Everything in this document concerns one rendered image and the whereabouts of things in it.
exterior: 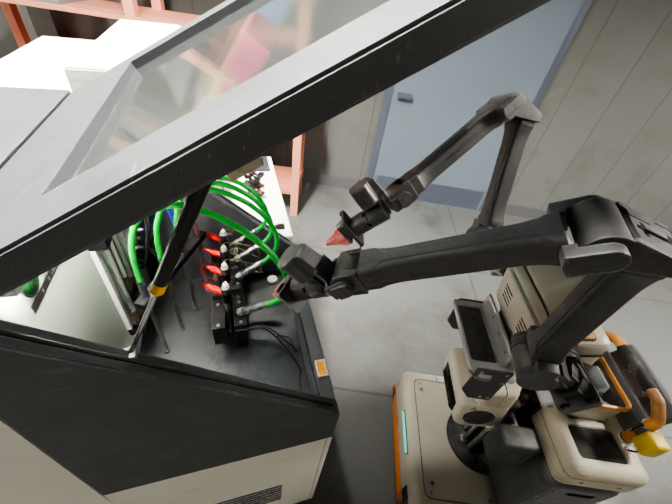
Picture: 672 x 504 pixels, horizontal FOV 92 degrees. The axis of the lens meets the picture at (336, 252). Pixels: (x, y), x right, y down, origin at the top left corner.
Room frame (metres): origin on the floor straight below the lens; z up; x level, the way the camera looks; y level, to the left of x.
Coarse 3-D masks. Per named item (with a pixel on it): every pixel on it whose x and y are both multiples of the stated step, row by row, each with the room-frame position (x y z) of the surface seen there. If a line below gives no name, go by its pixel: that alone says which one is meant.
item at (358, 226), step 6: (342, 210) 0.77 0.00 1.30; (342, 216) 0.74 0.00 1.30; (348, 216) 0.77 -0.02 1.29; (354, 216) 0.75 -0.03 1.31; (360, 216) 0.74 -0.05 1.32; (342, 222) 0.71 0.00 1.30; (348, 222) 0.74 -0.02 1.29; (354, 222) 0.73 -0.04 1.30; (360, 222) 0.72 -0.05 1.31; (366, 222) 0.72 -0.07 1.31; (348, 228) 0.71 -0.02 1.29; (354, 228) 0.72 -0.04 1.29; (360, 228) 0.72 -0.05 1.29; (366, 228) 0.72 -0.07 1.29; (372, 228) 0.73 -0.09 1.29; (354, 234) 0.72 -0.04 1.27; (360, 234) 0.72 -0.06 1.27; (360, 240) 0.72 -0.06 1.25; (360, 246) 0.72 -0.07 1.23
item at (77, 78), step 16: (112, 32) 1.21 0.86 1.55; (128, 32) 1.25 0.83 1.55; (144, 32) 1.29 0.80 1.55; (160, 32) 1.33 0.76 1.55; (96, 48) 1.00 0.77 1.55; (112, 48) 1.02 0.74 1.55; (128, 48) 1.05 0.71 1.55; (144, 48) 1.08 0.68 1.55; (80, 64) 0.84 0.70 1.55; (96, 64) 0.86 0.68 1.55; (112, 64) 0.88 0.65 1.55; (80, 80) 0.81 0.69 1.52
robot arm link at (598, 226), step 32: (576, 224) 0.39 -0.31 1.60; (608, 224) 0.36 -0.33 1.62; (640, 224) 0.39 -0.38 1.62; (640, 256) 0.34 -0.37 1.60; (576, 288) 0.41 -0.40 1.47; (608, 288) 0.37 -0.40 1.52; (640, 288) 0.36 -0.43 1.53; (576, 320) 0.38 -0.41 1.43; (544, 352) 0.39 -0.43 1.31; (544, 384) 0.38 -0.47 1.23
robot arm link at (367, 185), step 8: (360, 184) 0.76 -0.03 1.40; (368, 184) 0.75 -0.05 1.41; (376, 184) 0.76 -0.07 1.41; (352, 192) 0.74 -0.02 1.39; (360, 192) 0.73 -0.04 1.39; (368, 192) 0.74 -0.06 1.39; (376, 192) 0.75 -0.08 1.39; (384, 192) 0.75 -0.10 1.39; (408, 192) 0.76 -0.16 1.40; (360, 200) 0.73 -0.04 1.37; (368, 200) 0.73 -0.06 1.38; (376, 200) 0.74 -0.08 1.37; (384, 200) 0.77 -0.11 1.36; (392, 200) 0.74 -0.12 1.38; (400, 200) 0.74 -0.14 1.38; (408, 200) 0.75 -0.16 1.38; (392, 208) 0.75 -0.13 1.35; (400, 208) 0.74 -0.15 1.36
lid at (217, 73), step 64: (256, 0) 0.90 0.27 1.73; (320, 0) 0.63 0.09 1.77; (384, 0) 0.49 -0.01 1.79; (448, 0) 0.34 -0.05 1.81; (512, 0) 0.36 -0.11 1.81; (128, 64) 0.78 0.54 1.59; (192, 64) 0.61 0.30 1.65; (256, 64) 0.46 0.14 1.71; (320, 64) 0.32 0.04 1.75; (384, 64) 0.32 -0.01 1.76; (64, 128) 0.50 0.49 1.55; (128, 128) 0.43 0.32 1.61; (192, 128) 0.29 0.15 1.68; (256, 128) 0.28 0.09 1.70; (0, 192) 0.33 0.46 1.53; (64, 192) 0.26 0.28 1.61; (128, 192) 0.23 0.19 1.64; (192, 192) 0.26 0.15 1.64; (0, 256) 0.19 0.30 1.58; (64, 256) 0.21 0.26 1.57
